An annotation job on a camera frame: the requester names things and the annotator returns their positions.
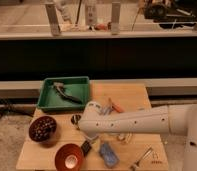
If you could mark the black eraser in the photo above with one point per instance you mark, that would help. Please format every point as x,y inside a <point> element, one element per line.
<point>86,147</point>

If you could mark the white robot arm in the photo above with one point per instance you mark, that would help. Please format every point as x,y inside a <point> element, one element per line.
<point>172,119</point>

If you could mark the dark brown speckled bowl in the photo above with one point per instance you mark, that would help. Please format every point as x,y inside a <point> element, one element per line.
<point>42,128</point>

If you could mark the red bowl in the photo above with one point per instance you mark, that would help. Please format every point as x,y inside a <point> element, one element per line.
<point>69,158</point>

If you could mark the light blue grey object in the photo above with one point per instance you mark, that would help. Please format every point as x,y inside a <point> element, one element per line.
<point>107,110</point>

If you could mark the orange marker pen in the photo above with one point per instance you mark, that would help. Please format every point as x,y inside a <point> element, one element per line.
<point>115,107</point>

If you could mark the grey tool in tray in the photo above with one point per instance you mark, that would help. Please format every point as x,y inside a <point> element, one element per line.
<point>59,87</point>

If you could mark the green plastic tray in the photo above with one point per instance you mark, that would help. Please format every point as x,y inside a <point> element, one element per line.
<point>50,100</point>

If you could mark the blue sponge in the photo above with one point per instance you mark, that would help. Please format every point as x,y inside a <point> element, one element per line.
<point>108,155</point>

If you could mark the metal tongs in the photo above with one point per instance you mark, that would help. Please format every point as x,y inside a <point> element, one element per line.
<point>136,164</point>

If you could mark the black machine in background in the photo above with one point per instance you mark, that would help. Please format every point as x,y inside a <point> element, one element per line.
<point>171,14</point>

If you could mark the right grey metal post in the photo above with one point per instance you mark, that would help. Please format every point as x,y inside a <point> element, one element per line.
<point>115,16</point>

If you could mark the grey metal post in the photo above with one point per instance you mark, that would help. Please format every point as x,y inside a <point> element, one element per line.
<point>52,18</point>
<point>115,16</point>

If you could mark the left grey metal post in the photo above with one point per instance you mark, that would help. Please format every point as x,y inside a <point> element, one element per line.
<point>52,18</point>

